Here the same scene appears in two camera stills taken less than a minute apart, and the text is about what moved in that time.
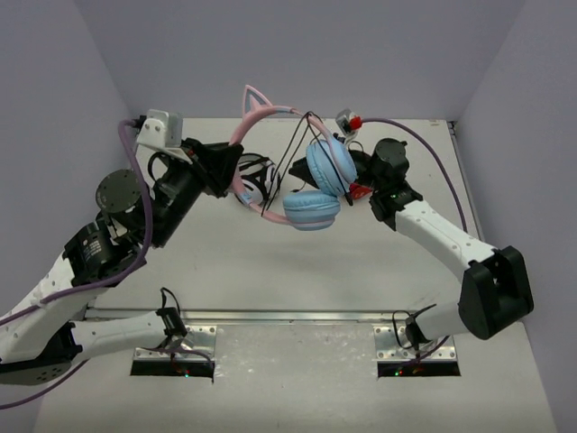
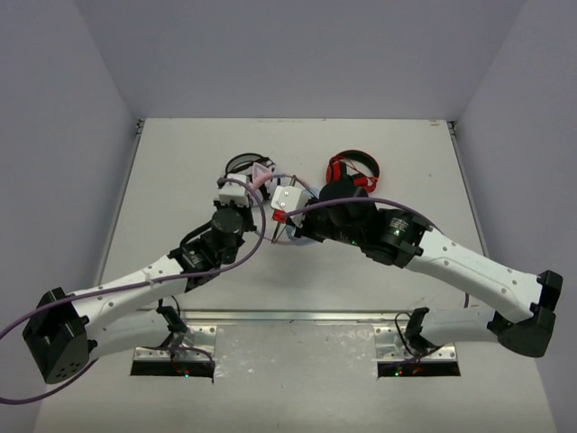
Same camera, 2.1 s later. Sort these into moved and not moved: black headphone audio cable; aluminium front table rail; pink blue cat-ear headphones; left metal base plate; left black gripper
Moved: left black gripper; black headphone audio cable; pink blue cat-ear headphones
Not moved: left metal base plate; aluminium front table rail
